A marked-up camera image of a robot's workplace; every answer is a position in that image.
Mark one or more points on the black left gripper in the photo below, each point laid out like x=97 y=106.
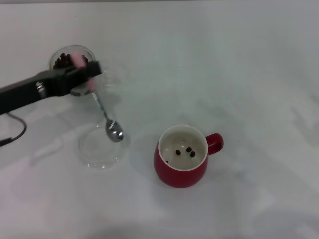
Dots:
x=20 y=95

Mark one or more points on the pile of dark coffee beans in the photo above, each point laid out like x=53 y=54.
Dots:
x=63 y=61

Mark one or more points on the clear glass saucer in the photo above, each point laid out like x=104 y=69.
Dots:
x=99 y=154

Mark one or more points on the red mug with white inside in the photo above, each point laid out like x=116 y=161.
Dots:
x=179 y=175

